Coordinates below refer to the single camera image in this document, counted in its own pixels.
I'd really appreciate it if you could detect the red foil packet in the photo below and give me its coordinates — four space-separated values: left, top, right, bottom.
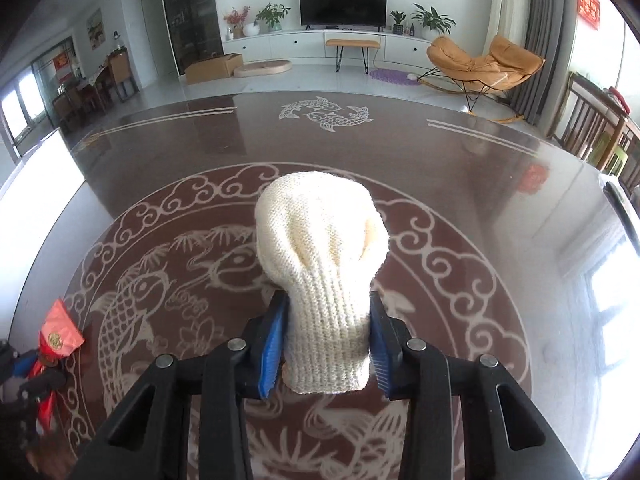
28 299 85 432

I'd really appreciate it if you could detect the cream knit glove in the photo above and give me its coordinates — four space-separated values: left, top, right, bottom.
255 171 390 394

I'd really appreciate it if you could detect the white storage bin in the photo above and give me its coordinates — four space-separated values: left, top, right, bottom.
1 129 85 229

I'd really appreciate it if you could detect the wooden dining chair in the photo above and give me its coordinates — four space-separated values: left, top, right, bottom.
548 72 639 177

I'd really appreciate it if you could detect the orange lounge chair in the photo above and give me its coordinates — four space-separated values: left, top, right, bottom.
416 35 546 115

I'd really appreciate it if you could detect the cardboard box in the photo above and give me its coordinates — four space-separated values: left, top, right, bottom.
184 53 243 84

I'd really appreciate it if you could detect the white tv cabinet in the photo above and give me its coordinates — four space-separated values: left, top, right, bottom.
222 30 432 68

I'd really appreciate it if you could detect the wooden bench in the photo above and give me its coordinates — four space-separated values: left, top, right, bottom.
326 38 381 75

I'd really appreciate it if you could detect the green potted plant right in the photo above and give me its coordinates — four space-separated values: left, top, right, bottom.
411 3 457 41

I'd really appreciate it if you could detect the green potted plant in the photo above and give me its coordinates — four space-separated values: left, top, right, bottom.
256 3 291 32
411 3 457 41

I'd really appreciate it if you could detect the red flower vase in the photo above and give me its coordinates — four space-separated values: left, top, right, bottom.
224 6 250 39

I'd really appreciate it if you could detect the green potted plant left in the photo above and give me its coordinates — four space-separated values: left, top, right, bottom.
256 3 291 32

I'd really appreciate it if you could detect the dark display cabinet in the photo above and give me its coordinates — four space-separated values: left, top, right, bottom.
163 0 224 76

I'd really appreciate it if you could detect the black flat screen television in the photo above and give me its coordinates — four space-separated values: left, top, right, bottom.
299 0 387 28

